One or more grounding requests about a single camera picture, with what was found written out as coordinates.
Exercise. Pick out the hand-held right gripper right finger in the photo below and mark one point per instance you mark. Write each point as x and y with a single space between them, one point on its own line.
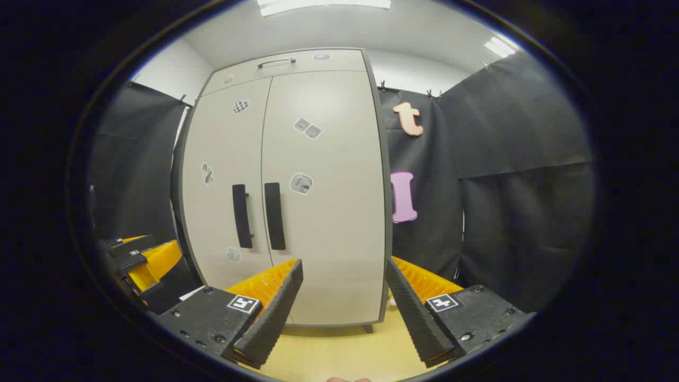
419 323

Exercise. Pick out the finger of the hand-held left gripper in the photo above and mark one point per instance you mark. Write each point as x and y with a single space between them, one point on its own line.
159 260
135 245

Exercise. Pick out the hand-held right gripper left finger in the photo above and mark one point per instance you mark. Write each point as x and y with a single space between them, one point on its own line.
276 313

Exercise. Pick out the grey cabinet door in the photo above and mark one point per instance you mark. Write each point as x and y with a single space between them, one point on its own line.
329 223
223 148

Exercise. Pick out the grey double-door shoe cabinet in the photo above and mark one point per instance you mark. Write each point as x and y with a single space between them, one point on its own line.
297 71

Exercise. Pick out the white booklet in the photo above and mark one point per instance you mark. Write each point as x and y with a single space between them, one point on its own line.
192 293

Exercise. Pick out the black backdrop cloth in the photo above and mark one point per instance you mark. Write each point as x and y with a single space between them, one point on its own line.
138 170
504 212

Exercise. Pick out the ceiling light panel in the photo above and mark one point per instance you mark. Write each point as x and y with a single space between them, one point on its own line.
499 48
323 5

